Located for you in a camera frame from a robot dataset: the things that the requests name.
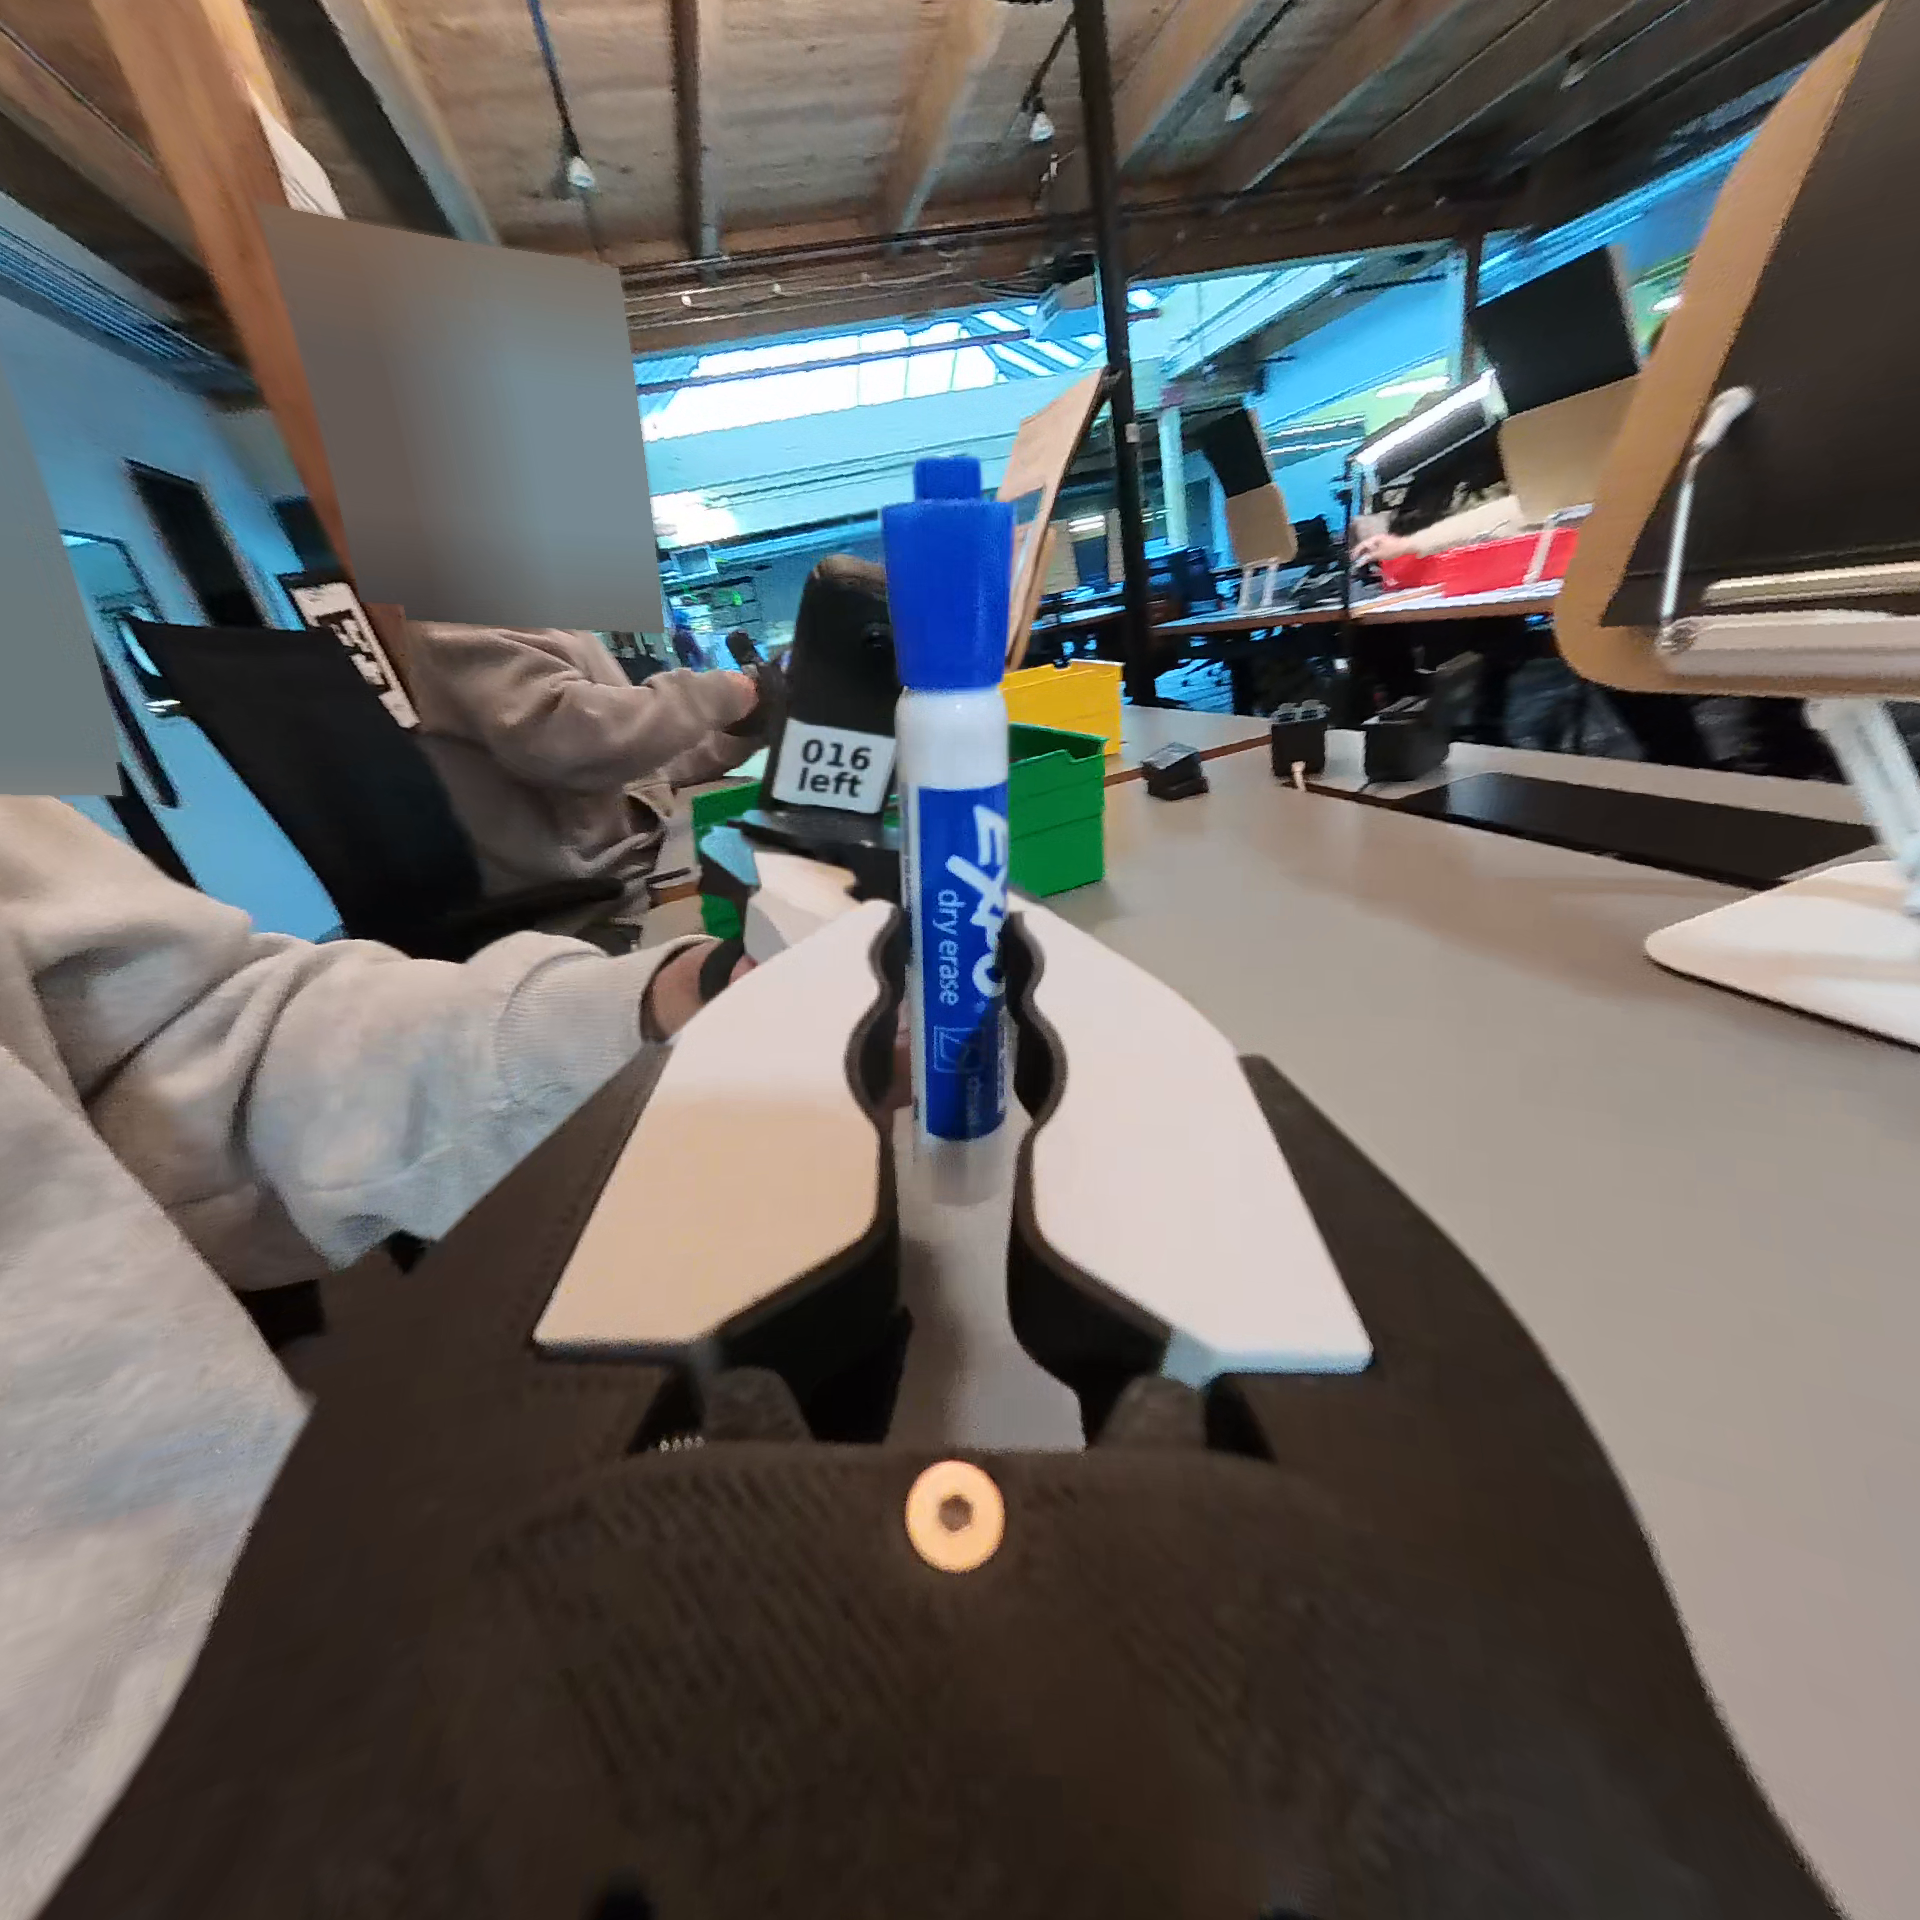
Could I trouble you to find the black monitor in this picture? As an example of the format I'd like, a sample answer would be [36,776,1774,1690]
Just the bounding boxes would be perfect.
[1469,247,1643,426]

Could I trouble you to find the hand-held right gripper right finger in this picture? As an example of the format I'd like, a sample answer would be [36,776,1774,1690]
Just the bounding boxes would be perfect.
[1007,901,1374,1391]

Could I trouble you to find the person's left forearm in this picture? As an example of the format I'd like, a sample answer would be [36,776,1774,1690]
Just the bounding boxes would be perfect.
[0,794,721,1293]

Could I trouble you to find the person's left hand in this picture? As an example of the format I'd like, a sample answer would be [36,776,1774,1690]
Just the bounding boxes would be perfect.
[644,944,747,1042]

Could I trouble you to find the black charging dock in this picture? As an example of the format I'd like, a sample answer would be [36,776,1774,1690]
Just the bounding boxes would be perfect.
[1362,652,1483,782]

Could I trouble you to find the yellow plastic bin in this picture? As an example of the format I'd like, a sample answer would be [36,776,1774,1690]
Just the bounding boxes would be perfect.
[1002,656,1128,760]

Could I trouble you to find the blue dry erase marker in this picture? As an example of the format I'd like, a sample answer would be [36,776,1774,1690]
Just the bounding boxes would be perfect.
[879,456,1019,1206]

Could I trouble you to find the white monitor stand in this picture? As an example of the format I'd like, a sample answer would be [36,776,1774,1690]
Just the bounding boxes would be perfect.
[1643,387,1920,1049]

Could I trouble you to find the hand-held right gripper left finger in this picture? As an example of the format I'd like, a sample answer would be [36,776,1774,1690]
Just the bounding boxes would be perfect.
[531,901,902,1369]

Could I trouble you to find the person's grey sweater torso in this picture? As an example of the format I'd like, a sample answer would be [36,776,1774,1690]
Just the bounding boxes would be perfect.
[0,1051,319,1920]

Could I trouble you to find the red plastic bin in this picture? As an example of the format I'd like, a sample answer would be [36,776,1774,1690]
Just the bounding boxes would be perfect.
[1375,524,1583,593]

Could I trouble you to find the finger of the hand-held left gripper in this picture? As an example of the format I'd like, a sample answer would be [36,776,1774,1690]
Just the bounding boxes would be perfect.
[744,851,902,967]

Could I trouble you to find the black desk mat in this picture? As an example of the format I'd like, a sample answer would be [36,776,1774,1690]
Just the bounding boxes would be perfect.
[1304,768,1883,891]

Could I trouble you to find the black white tag board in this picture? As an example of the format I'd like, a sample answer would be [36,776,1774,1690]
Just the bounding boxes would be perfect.
[284,574,425,732]

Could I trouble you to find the grey desk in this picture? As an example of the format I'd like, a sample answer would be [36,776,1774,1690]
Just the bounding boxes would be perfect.
[644,704,1920,1920]

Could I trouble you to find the black pole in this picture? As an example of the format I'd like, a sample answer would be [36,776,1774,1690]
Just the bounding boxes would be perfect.
[1067,0,1160,709]

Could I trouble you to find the small wood-backed monitor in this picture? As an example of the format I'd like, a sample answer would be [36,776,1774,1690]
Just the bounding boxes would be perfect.
[1199,404,1301,571]

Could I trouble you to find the wooden post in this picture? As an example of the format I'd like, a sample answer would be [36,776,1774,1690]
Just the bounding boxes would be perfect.
[89,0,383,611]

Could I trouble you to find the tilted wooden panel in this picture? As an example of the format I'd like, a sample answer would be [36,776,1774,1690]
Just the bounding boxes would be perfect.
[993,366,1115,670]

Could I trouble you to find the black office chair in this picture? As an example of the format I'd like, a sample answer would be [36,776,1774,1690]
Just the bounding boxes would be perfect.
[126,614,631,963]

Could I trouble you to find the green plastic bin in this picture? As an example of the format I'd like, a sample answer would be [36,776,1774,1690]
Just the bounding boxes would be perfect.
[690,722,1112,903]

